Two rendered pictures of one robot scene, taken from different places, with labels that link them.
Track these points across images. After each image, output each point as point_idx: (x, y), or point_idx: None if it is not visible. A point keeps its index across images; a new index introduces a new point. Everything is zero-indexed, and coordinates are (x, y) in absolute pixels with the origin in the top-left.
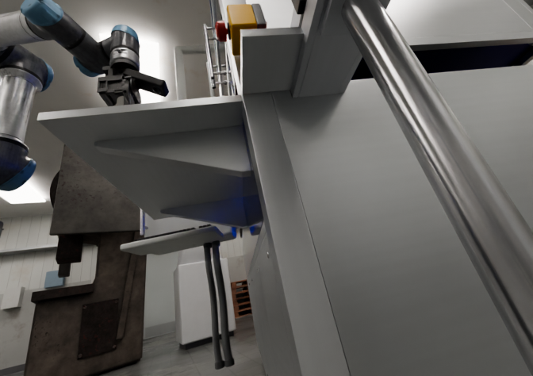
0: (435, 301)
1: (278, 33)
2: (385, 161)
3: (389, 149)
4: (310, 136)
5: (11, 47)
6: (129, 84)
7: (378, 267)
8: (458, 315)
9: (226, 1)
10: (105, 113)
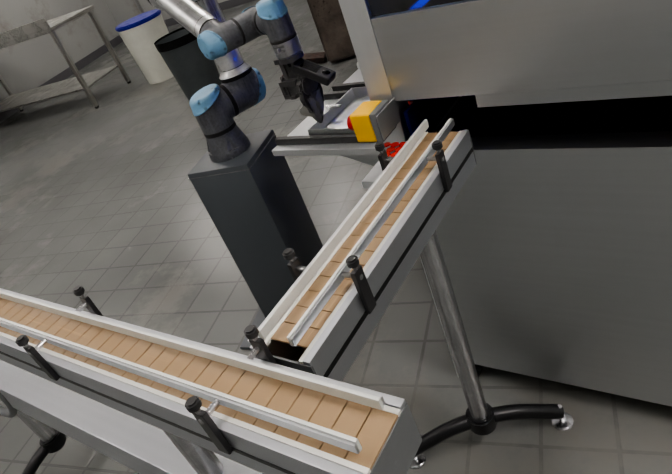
0: (505, 297)
1: None
2: (498, 226)
3: (505, 219)
4: None
5: None
6: (303, 92)
7: (476, 277)
8: (516, 305)
9: (350, 25)
10: (306, 155)
